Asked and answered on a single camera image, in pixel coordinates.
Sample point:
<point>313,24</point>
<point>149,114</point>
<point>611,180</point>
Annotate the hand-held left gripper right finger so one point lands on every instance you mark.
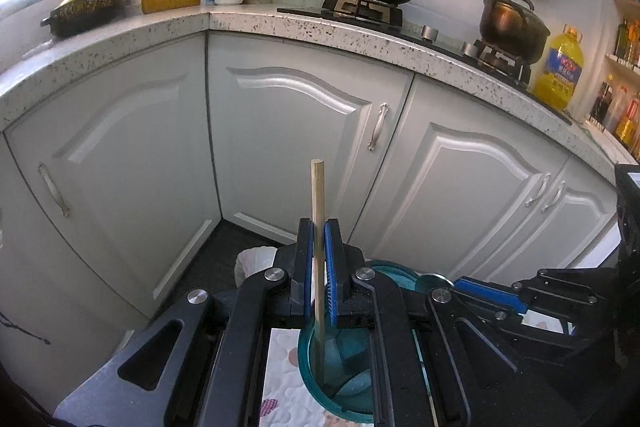
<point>331,277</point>

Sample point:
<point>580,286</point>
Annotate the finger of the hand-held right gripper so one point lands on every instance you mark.
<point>540,332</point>
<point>487,294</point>

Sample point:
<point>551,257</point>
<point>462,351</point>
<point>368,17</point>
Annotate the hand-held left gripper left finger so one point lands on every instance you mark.
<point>309,287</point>

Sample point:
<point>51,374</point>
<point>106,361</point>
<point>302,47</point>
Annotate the pale wooden chopstick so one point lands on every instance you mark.
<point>317,192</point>

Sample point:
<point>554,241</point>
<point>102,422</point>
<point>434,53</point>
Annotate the teal glass cup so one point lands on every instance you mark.
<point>345,372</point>

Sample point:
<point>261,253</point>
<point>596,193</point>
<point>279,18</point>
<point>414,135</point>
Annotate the white plastic bag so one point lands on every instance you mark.
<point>252,264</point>

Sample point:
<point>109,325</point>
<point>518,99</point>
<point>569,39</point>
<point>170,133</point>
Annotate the white cabinet door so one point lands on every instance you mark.
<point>575,232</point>
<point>40,267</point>
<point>450,187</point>
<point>125,157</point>
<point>290,132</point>

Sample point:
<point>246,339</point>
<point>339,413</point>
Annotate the patchwork quilted cloth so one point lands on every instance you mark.
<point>280,382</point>

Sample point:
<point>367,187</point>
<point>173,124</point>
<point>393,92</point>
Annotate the row of condiment bottles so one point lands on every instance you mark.
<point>627,117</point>

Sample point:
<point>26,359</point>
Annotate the yellow cooking oil bottle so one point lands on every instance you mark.
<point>557,72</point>

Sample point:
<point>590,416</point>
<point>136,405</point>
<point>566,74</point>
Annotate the silver stove knob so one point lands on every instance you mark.
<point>470,50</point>
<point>429,33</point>

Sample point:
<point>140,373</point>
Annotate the dark metal stockpot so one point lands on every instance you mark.
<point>510,37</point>

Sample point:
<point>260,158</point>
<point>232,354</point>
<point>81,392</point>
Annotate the black gas cooktop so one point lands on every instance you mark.
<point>360,9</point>

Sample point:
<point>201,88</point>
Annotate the dark metal pot lid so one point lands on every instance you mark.
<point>505,9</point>

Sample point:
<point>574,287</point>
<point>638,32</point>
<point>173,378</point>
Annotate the black casserole yellow lid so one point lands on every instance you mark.
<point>85,9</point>

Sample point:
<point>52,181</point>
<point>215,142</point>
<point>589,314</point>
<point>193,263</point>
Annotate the white wall shelf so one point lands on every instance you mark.
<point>622,62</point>

